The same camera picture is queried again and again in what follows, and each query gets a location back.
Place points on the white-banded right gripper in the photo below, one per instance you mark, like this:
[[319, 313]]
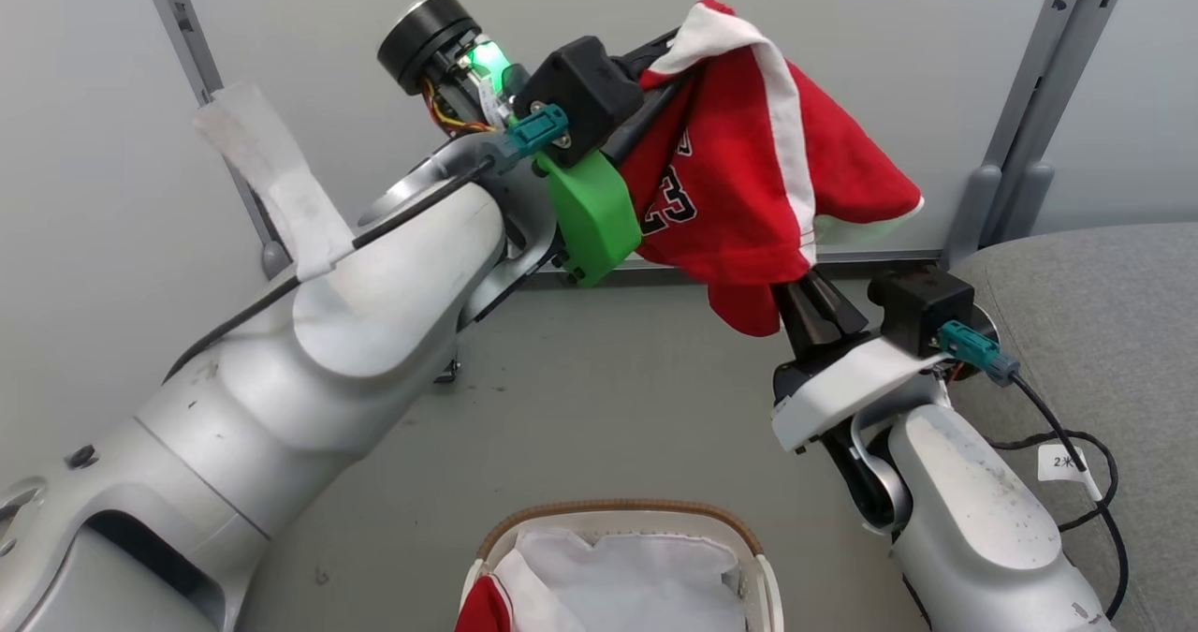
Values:
[[842, 393]]

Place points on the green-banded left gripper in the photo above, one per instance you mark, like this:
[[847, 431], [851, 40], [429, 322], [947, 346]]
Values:
[[590, 215]]

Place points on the red jersey with lettering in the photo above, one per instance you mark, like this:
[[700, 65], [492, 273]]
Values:
[[482, 609]]

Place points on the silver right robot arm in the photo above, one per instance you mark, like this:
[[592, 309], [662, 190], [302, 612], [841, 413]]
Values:
[[983, 529]]

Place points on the white laundry basket brown rim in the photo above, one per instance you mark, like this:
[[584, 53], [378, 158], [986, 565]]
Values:
[[618, 510]]

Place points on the white cloth basket liner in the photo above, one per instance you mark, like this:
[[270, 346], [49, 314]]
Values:
[[636, 585]]

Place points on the grey fabric sofa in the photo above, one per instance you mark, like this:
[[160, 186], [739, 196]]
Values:
[[1104, 314]]

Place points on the small black caster wheel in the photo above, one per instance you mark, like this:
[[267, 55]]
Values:
[[447, 372]]

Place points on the white tape strip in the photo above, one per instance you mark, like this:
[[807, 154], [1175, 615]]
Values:
[[281, 183]]

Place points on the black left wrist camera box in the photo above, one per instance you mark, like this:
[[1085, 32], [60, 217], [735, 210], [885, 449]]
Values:
[[580, 89]]

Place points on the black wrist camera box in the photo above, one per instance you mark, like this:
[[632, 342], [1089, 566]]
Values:
[[917, 306], [580, 89]]

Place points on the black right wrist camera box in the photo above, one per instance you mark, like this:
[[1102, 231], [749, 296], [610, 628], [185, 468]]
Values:
[[917, 306]]

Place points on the grey double partition post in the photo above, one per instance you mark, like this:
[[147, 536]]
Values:
[[1076, 14]]

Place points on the grey partition post with foot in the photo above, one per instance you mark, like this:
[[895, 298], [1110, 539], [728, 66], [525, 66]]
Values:
[[178, 14]]

